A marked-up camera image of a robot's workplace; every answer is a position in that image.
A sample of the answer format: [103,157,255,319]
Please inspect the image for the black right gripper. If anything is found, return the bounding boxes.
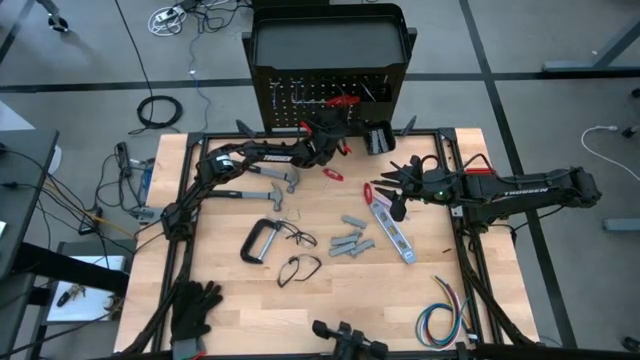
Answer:
[372,166,452,224]

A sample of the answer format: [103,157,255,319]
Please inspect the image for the clear safety glasses black frame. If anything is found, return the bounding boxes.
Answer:
[279,221,319,250]
[277,253,324,289]

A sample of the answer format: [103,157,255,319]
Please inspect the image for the black C-clamp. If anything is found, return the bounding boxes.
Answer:
[239,217,282,265]

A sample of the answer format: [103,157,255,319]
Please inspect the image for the black plastic pegboard bin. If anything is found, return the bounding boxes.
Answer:
[363,119,398,157]

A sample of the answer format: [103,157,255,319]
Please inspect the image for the black pegboard box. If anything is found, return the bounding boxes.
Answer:
[362,74,397,105]

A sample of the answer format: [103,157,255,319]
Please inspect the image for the black pegboard tool stand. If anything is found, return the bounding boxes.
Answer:
[243,3,419,135]

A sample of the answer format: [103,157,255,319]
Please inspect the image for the black handheld device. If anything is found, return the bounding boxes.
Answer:
[311,319,390,360]

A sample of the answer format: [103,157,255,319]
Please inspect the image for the grey table leg foot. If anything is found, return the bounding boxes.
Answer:
[542,13,640,75]

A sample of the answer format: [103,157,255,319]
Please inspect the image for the black work glove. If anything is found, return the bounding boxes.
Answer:
[170,279,225,346]

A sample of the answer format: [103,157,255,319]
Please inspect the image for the grey floor foot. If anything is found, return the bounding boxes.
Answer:
[602,217,640,233]

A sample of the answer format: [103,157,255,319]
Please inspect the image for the black desk crossbar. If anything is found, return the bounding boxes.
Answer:
[13,241,132,297]

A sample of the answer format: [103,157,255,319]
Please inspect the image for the white paper sheet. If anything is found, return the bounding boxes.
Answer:
[46,254,129,324]

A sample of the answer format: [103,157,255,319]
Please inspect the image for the black office chair base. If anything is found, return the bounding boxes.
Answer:
[35,0,71,34]

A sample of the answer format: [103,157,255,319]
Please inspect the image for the bunch of keys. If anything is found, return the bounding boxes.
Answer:
[56,282,87,308]

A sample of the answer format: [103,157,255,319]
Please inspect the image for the dark grey desk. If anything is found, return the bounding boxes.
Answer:
[0,128,62,281]

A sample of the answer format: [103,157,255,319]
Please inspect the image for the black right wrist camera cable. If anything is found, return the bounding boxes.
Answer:
[422,152,497,175]

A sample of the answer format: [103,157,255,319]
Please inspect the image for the multicoloured coiled wire bundle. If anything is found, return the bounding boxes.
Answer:
[415,276,480,350]

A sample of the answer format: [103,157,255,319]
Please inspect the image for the thin blue floor cable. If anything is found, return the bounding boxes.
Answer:
[187,29,214,132]

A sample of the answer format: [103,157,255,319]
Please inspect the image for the coiled black floor cable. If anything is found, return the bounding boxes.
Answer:
[128,94,185,136]

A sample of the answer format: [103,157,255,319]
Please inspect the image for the tangled black floor cables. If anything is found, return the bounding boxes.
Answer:
[172,0,254,35]

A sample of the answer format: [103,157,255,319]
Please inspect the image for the white floor cable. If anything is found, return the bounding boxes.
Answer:
[580,125,640,183]

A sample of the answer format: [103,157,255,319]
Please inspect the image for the white power strip with cable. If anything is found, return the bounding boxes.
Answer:
[147,5,189,38]

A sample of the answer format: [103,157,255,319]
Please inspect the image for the yellow cable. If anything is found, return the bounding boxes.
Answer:
[47,182,139,240]

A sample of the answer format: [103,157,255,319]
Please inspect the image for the long black floor cable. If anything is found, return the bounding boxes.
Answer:
[114,0,155,99]

